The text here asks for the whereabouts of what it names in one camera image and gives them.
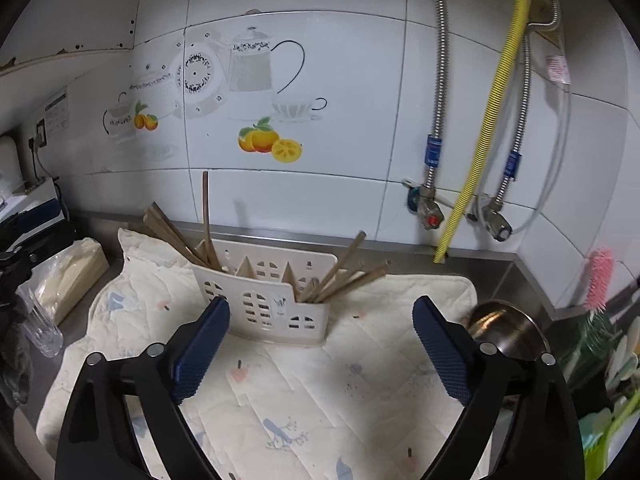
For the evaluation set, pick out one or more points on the white plate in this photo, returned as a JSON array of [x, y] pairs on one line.
[[622, 357]]

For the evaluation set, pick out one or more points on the wall paper chart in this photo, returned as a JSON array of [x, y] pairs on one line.
[[56, 110]]

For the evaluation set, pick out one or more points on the wall socket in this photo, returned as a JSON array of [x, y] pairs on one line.
[[39, 134]]

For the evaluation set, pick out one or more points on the clear glass cup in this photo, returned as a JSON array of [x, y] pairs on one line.
[[42, 325]]

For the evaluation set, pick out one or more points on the quilted printed mat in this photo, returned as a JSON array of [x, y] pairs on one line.
[[310, 385]]

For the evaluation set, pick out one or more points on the stainless steel pot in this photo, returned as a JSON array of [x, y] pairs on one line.
[[510, 330]]

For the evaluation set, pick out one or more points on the pink paper tag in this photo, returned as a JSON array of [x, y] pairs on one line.
[[558, 69]]

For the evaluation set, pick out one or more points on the blue white box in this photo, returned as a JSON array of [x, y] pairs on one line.
[[35, 205]]

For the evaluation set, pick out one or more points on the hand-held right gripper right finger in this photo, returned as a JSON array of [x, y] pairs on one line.
[[442, 355]]

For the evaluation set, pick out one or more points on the clear plastic bag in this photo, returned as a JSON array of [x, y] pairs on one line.
[[75, 270]]

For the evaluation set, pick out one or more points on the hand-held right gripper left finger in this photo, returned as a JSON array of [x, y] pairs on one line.
[[200, 355]]

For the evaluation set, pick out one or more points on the bunch of wooden chopsticks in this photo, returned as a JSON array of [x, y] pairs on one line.
[[206, 210]]

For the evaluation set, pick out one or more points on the white appliance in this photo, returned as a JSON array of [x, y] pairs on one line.
[[10, 165]]

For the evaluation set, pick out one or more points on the pink brush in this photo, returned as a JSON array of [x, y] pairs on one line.
[[599, 280]]

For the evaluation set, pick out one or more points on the beige plastic utensil holder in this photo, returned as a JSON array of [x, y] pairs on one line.
[[260, 310]]

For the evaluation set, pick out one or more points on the metal valve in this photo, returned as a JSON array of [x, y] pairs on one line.
[[495, 222]]

